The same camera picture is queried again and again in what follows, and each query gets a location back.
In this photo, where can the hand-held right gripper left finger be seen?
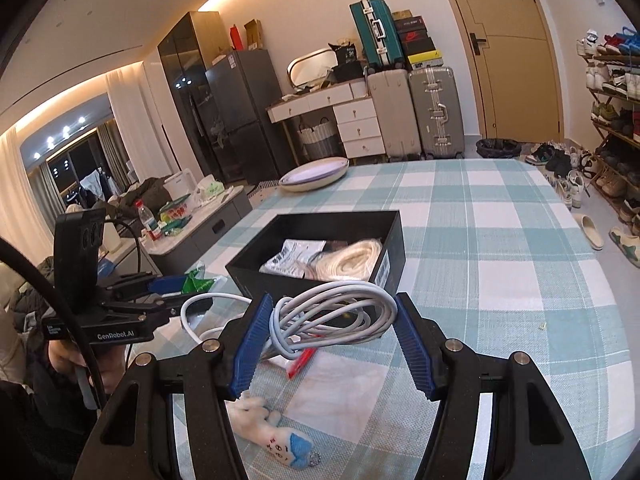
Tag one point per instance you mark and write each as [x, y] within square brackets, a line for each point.
[245, 347]

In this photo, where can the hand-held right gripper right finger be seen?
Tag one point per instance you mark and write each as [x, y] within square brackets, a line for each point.
[415, 347]

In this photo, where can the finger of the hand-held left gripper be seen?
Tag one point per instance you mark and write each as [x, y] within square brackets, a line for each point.
[145, 304]
[165, 286]

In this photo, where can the green white packet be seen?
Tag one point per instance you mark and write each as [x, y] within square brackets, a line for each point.
[197, 282]

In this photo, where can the black cardboard box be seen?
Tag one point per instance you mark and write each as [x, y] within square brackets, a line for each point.
[250, 280]

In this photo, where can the white printed medicine packet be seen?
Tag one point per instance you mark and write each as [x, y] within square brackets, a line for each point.
[290, 257]

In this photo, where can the clear bag of white shoelaces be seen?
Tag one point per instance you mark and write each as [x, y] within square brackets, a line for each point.
[350, 260]

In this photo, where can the person's left forearm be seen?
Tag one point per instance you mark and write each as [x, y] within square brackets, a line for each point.
[40, 425]

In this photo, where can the person's left hand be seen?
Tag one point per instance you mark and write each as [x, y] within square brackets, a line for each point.
[62, 356]

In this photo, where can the grey drawer cabinet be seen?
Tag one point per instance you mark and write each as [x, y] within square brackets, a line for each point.
[142, 262]

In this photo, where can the clear water bottle red cap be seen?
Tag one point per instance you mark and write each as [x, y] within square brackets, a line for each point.
[147, 220]

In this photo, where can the red green snack bag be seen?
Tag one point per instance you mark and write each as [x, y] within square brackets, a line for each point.
[175, 217]

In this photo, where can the grey side table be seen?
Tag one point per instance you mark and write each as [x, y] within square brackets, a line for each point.
[210, 225]

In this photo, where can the pile of dark clothes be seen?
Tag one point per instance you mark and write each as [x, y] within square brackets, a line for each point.
[145, 192]

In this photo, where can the white plush toy blue cap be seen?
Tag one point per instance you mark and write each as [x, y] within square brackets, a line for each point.
[280, 440]

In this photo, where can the white electric kettle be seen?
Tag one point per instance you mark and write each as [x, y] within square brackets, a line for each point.
[179, 185]

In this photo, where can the green tissue pack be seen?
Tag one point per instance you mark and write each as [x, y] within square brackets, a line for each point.
[210, 187]

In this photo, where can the black white striped mat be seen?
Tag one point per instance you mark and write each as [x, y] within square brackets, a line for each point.
[264, 186]

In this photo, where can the white curtain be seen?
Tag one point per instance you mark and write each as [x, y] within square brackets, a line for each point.
[135, 125]

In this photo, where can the white oval dish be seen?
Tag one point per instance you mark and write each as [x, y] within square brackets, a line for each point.
[315, 175]

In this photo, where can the grey refrigerator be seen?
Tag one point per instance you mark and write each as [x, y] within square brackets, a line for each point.
[250, 120]

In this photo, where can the dark glass cabinet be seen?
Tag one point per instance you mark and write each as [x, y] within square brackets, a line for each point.
[185, 85]

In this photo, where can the striped laundry basket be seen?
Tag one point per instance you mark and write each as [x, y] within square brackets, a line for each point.
[320, 142]

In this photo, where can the black round basket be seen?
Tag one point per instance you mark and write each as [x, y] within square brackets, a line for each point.
[497, 148]

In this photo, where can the beige suitcase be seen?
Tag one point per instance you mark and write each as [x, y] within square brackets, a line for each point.
[395, 115]

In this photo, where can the silver suitcase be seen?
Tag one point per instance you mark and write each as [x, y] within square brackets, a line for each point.
[437, 115]

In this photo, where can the white dresser with drawers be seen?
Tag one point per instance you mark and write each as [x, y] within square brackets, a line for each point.
[357, 120]

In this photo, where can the scattered loose shoes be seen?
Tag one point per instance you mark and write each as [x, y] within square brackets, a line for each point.
[562, 165]

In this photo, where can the oval mirror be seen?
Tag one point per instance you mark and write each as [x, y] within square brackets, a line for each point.
[310, 67]

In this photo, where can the open brown cardboard box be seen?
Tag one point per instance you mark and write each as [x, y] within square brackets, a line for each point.
[254, 35]

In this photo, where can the tan wooden door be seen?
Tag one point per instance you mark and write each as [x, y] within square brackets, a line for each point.
[515, 85]

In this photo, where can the black yellow shoe box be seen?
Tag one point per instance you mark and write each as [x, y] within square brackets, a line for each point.
[425, 61]

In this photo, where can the wooden shoe rack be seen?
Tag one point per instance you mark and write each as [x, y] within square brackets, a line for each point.
[607, 135]

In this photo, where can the black shopping bag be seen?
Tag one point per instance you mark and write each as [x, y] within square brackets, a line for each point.
[347, 62]

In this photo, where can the plain black shoe box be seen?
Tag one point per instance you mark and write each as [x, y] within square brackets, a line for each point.
[419, 46]

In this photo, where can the black shoe box red logo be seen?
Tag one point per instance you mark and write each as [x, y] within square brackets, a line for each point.
[413, 36]

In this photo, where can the teal suitcase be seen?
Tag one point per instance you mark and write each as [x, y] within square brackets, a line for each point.
[377, 35]

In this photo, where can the black shoe box white print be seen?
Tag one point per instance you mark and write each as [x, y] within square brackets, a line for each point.
[409, 24]

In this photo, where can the shoe rack with shoes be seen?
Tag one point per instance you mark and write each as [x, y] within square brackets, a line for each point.
[612, 80]

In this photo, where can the tan cardboard box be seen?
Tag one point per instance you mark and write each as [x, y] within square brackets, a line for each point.
[401, 15]

